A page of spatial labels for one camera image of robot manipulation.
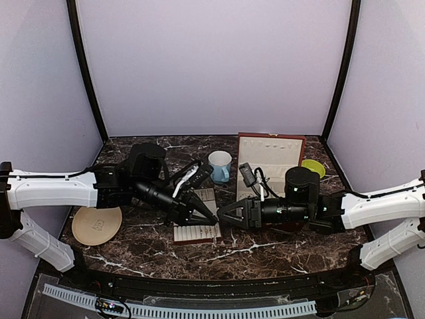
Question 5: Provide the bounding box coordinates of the light blue mug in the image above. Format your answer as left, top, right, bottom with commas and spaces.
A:
208, 151, 232, 184

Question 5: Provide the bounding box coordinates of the brown jewelry tray insert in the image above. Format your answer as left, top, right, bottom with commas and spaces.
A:
173, 188, 222, 245

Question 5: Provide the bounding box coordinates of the brown jewelry box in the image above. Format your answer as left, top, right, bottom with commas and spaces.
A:
236, 133, 305, 234

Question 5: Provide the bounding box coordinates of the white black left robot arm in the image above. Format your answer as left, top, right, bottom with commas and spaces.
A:
1, 143, 218, 290

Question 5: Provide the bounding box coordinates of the black front table rail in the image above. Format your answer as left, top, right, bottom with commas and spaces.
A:
47, 261, 395, 299

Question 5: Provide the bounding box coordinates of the green bowl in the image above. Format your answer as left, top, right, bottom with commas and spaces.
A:
301, 159, 326, 178

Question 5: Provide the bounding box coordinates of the beige round plate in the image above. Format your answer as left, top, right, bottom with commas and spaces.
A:
72, 207, 122, 246

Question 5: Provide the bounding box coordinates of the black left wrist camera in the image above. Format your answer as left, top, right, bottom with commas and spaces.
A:
189, 163, 213, 189

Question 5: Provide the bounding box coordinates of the black corner post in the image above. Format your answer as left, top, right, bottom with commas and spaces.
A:
321, 0, 361, 144
66, 0, 109, 144

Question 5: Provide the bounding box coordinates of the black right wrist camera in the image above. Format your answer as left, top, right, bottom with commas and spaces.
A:
238, 162, 257, 188

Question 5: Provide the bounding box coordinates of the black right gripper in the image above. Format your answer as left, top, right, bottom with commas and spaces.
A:
216, 196, 311, 230

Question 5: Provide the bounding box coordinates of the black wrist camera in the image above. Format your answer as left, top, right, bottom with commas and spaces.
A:
238, 162, 257, 188
189, 163, 213, 189

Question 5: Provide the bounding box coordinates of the white slotted cable duct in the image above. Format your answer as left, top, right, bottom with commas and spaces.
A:
41, 284, 317, 318

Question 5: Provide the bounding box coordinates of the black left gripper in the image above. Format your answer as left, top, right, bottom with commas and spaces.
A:
133, 177, 218, 228

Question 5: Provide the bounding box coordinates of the black left corner post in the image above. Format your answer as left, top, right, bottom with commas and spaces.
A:
66, 0, 109, 144

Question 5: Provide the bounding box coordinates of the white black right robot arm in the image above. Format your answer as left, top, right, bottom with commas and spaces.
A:
217, 167, 424, 288

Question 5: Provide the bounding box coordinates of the black right corner post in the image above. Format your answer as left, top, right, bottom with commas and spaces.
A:
321, 0, 361, 144

